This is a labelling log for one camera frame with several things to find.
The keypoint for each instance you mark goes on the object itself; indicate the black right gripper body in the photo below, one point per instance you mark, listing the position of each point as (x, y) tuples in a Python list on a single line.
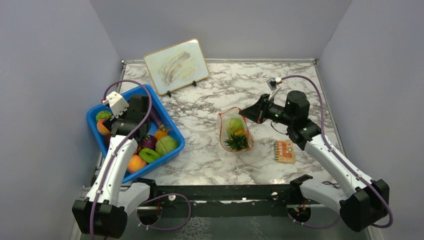
[(273, 111)]

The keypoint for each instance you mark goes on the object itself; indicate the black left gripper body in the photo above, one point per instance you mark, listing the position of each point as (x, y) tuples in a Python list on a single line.
[(148, 125)]

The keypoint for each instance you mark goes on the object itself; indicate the clear orange-zip bag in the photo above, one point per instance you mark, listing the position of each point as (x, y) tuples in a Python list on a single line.
[(221, 130)]

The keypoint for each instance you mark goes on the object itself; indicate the toy pineapple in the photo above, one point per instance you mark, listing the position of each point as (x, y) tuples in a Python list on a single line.
[(237, 141)]

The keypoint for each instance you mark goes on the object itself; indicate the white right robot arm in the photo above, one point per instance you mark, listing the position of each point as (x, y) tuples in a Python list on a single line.
[(360, 200)]

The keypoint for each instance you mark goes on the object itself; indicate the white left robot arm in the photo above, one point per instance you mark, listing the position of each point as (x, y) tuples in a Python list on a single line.
[(105, 209)]

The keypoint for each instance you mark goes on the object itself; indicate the purple toy cabbage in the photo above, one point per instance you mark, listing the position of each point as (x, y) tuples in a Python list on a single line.
[(149, 142)]

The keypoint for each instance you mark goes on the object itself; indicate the green toy starfruit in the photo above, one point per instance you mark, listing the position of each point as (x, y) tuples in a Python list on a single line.
[(149, 155)]

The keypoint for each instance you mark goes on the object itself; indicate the orange toy peach front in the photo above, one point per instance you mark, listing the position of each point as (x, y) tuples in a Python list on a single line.
[(135, 164)]

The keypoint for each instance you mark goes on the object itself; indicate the small orange notebook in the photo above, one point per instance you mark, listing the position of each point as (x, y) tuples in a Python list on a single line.
[(284, 152)]

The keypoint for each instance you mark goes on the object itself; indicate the blue plastic basket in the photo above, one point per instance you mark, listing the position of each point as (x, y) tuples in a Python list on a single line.
[(173, 131)]

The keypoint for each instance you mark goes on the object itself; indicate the small green toy cabbage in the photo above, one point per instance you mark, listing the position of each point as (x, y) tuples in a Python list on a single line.
[(102, 115)]

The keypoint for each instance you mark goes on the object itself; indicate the white drawing board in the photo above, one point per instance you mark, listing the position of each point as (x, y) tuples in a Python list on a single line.
[(177, 66)]

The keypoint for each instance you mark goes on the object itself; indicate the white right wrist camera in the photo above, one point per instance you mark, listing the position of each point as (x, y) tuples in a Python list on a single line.
[(273, 84)]

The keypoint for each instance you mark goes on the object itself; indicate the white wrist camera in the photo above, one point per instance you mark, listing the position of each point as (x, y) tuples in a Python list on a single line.
[(273, 84), (117, 104)]

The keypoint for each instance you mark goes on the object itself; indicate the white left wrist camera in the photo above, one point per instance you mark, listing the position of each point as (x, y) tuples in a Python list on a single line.
[(117, 104)]

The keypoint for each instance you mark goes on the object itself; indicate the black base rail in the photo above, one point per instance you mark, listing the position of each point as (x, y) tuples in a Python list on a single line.
[(215, 201)]

